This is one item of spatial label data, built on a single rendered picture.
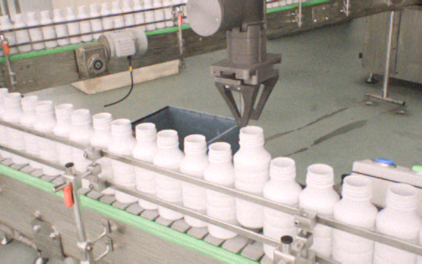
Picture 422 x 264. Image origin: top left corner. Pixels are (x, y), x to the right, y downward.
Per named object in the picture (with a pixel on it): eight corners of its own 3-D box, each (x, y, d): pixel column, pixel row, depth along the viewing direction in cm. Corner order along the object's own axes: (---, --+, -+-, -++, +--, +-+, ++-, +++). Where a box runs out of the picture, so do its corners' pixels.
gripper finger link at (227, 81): (215, 127, 75) (212, 67, 72) (240, 113, 81) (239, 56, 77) (253, 136, 72) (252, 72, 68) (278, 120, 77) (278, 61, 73)
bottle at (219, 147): (229, 245, 84) (223, 157, 78) (201, 235, 88) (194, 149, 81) (248, 228, 89) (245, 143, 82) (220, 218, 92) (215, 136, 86)
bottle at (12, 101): (23, 168, 117) (7, 100, 110) (7, 162, 120) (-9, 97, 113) (45, 158, 121) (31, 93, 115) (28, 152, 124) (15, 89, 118)
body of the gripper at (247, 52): (209, 78, 71) (206, 26, 69) (247, 61, 79) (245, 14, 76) (247, 83, 68) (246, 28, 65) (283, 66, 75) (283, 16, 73)
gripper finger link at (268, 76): (217, 125, 76) (215, 66, 72) (243, 111, 81) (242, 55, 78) (256, 134, 72) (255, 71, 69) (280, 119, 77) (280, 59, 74)
